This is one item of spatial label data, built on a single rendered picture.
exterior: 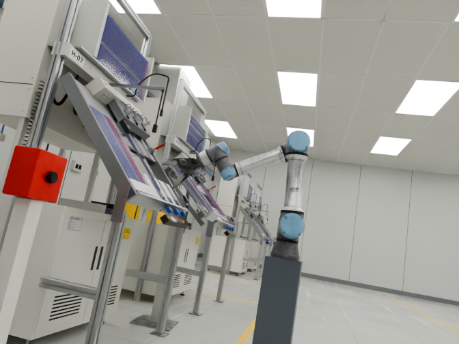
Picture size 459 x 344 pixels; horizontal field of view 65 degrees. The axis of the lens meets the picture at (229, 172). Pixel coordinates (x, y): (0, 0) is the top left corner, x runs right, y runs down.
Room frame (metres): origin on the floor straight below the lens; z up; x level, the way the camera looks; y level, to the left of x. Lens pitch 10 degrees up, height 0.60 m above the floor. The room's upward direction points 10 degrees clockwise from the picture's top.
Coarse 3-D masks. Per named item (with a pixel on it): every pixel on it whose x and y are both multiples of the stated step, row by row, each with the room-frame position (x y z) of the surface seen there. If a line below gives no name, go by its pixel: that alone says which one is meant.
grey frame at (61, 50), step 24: (72, 0) 1.62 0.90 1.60; (72, 24) 1.64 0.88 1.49; (144, 48) 2.35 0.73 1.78; (48, 72) 1.62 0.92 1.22; (96, 72) 1.85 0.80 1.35; (48, 96) 1.62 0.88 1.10; (120, 240) 1.53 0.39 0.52; (168, 288) 2.22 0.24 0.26; (96, 312) 1.51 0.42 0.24; (96, 336) 1.51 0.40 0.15
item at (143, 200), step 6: (138, 192) 1.55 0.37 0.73; (138, 198) 1.59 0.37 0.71; (144, 198) 1.63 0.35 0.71; (150, 198) 1.67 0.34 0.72; (156, 198) 1.73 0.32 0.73; (138, 204) 1.66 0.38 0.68; (144, 204) 1.70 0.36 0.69; (150, 204) 1.74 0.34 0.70; (156, 204) 1.79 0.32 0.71; (162, 204) 1.84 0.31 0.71; (168, 204) 1.89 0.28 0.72; (174, 204) 1.97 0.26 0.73; (156, 210) 1.88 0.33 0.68; (162, 210) 1.92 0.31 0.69; (180, 210) 2.11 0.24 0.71; (186, 210) 2.18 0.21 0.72
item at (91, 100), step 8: (80, 88) 1.70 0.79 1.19; (88, 96) 1.74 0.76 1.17; (96, 104) 1.79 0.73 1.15; (104, 104) 1.92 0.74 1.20; (104, 112) 1.84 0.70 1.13; (136, 136) 2.17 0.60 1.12; (128, 144) 1.92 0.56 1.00; (136, 144) 2.06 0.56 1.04; (144, 144) 2.25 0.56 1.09; (144, 152) 2.13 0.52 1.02; (152, 160) 2.22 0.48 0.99
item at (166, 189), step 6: (144, 174) 1.86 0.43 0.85; (150, 180) 1.90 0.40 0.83; (156, 180) 2.01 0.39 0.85; (162, 186) 2.04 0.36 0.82; (168, 186) 2.18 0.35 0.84; (156, 192) 1.88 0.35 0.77; (168, 192) 2.09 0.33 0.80; (162, 198) 1.90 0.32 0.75; (168, 198) 2.01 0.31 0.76; (174, 198) 2.14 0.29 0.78
